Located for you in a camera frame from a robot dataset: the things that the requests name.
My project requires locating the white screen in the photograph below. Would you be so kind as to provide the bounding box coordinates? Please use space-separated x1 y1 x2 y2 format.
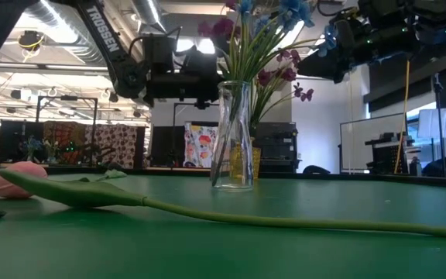
417 107 446 140

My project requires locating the black partition panel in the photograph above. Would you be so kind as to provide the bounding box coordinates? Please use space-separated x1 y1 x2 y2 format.
151 126 185 168

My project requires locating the yellow hanging cable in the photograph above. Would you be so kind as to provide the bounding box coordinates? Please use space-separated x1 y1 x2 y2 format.
393 60 412 175

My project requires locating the silver spiral ventilation duct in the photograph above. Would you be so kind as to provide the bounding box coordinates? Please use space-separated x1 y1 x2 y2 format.
132 0 168 36
21 0 110 67

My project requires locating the black desk with equipment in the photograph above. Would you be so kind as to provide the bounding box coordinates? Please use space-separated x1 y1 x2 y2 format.
364 131 416 175

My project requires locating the black ceiling camera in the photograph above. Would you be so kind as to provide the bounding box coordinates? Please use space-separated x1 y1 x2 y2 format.
17 29 46 53

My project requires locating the black light stand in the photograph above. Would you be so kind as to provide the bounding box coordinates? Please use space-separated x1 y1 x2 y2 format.
431 72 446 177

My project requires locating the white floral cloth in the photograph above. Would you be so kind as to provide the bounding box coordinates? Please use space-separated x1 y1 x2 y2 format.
183 122 219 168

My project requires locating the yellow glass vase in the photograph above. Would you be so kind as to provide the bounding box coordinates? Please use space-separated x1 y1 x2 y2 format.
230 136 263 181

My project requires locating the green table mat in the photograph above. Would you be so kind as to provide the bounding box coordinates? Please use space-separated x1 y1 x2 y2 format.
0 172 446 279

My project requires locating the clear glass vase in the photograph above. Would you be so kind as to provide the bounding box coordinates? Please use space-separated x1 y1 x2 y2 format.
210 80 254 193

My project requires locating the small vase with white flowers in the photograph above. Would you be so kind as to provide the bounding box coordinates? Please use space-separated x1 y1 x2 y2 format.
43 139 60 162

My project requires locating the black frame with device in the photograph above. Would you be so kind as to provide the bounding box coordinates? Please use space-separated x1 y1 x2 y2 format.
172 101 221 167

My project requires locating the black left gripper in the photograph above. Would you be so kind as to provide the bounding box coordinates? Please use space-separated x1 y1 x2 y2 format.
143 36 225 109

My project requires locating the small vase with blue flowers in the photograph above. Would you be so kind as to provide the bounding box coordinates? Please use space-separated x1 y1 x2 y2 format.
19 135 42 162

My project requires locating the black stand frame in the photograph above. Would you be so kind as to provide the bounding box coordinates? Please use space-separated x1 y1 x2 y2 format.
35 95 99 168

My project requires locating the polka dot cloth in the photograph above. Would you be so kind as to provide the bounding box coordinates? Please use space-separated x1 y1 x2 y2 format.
84 123 139 170

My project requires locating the black equipment rack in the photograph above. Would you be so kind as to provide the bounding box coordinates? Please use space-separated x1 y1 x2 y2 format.
253 122 300 174

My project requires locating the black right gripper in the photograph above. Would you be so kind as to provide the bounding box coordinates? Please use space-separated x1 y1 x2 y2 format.
297 0 433 84

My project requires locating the orange patterned cloth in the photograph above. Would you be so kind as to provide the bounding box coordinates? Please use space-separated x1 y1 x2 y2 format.
43 122 87 156

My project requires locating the glass board panel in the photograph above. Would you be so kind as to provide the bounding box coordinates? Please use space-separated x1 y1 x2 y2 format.
338 114 408 174

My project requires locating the black bag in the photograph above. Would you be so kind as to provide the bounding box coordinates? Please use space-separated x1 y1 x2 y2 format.
302 164 331 175

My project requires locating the long ceiling strip light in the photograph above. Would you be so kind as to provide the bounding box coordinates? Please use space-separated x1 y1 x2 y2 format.
0 61 224 78

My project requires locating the pink artificial tulip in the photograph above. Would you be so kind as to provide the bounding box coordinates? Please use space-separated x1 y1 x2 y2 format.
0 160 446 239

